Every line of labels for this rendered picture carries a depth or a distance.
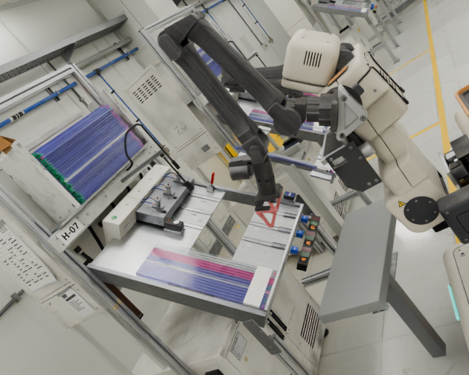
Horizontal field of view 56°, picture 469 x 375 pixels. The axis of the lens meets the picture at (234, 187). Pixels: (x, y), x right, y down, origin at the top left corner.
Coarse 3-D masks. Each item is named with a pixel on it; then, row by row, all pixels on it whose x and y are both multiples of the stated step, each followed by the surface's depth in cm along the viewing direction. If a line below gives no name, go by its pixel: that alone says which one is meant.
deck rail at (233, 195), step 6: (204, 186) 217; (216, 186) 216; (228, 192) 214; (234, 192) 213; (240, 192) 213; (246, 192) 213; (228, 198) 216; (234, 198) 215; (240, 198) 214; (246, 198) 213; (252, 198) 212; (246, 204) 215; (252, 204) 214; (288, 204) 207; (294, 204) 206; (300, 204) 206
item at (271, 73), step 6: (270, 66) 166; (276, 66) 164; (282, 66) 163; (222, 72) 180; (264, 72) 168; (270, 72) 166; (276, 72) 164; (222, 78) 180; (228, 78) 178; (270, 78) 167; (276, 78) 166; (228, 84) 181; (234, 84) 182
